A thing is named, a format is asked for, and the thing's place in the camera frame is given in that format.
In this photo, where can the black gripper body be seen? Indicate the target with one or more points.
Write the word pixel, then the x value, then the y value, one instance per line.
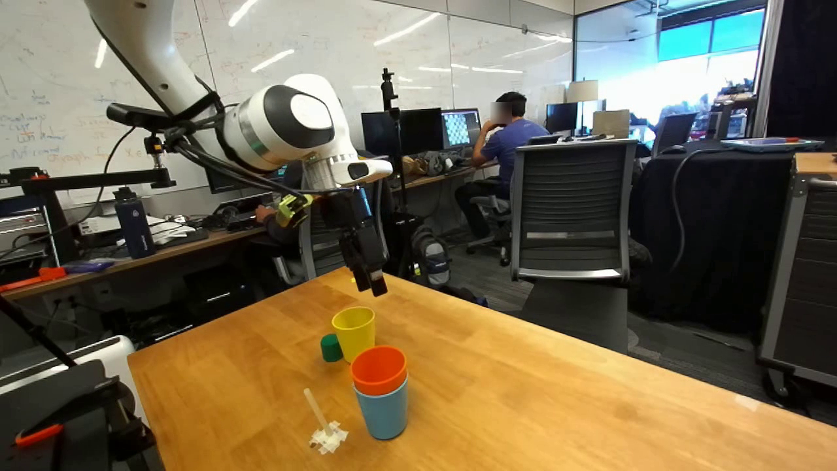
pixel 355 224

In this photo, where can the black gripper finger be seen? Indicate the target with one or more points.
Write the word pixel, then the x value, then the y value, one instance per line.
pixel 376 275
pixel 362 275

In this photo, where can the yellow plastic cup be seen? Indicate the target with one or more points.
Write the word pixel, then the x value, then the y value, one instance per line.
pixel 355 336

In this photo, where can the orange plastic cup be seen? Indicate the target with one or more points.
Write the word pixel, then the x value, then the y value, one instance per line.
pixel 380 370

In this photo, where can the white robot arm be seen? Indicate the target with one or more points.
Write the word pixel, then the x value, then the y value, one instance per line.
pixel 278 126

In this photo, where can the black backpack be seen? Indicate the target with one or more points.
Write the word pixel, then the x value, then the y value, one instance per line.
pixel 431 258

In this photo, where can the dark green block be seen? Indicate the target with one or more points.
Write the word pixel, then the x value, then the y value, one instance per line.
pixel 330 348

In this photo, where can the black computer monitor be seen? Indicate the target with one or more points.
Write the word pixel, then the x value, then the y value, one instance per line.
pixel 419 132

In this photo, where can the black pole stand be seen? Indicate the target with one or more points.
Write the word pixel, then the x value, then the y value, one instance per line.
pixel 387 86

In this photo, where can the lit laptop screen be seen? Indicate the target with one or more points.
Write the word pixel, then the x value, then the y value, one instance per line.
pixel 457 130

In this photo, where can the blue plastic cup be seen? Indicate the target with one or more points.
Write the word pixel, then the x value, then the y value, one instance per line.
pixel 381 417

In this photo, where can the white plastic jack toy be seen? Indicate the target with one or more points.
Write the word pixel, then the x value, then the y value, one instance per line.
pixel 326 438

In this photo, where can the person in blue shirt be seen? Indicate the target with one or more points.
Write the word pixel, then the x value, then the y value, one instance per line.
pixel 513 145

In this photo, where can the wooden desk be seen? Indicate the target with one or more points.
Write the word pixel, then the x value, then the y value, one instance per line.
pixel 173 249

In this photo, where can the white cloth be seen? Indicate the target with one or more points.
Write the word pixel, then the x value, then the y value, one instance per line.
pixel 170 230

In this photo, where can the gray mesh office chair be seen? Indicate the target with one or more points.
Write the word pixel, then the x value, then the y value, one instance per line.
pixel 570 199

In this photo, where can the dark blue water bottle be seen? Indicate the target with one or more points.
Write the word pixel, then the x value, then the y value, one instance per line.
pixel 134 226

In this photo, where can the white lamp shade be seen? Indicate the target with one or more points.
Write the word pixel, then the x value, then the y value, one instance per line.
pixel 581 93

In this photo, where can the black clamp bar stand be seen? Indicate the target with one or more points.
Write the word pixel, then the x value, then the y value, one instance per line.
pixel 86 178

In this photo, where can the cardboard box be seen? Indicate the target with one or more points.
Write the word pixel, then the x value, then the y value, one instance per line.
pixel 609 124

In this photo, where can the white box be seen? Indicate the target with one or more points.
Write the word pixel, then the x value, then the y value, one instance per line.
pixel 94 355

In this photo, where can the gray rolling cabinet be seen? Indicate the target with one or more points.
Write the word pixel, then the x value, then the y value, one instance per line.
pixel 812 279

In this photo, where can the wrist camera with yellow mount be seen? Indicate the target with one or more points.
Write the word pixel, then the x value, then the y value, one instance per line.
pixel 295 209

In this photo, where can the black camera on tripod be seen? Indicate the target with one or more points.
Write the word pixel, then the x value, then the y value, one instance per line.
pixel 130 117

